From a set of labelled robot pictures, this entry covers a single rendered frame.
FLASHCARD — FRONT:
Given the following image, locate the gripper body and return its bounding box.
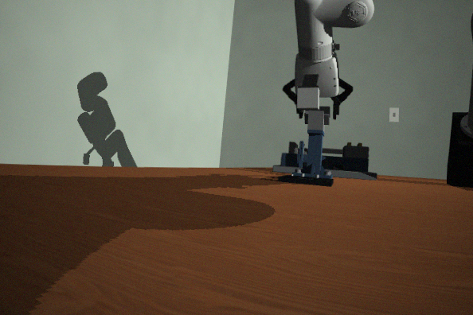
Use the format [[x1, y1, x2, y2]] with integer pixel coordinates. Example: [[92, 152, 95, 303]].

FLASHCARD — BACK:
[[295, 52, 339, 97]]

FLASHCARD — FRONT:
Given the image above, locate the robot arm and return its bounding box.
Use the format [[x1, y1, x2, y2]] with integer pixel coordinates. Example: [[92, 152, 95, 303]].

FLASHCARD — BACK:
[[295, 0, 473, 138]]

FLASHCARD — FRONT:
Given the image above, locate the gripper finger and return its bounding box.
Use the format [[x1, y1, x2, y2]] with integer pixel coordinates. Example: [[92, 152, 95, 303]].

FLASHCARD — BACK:
[[331, 78, 353, 120], [283, 79, 303, 119]]

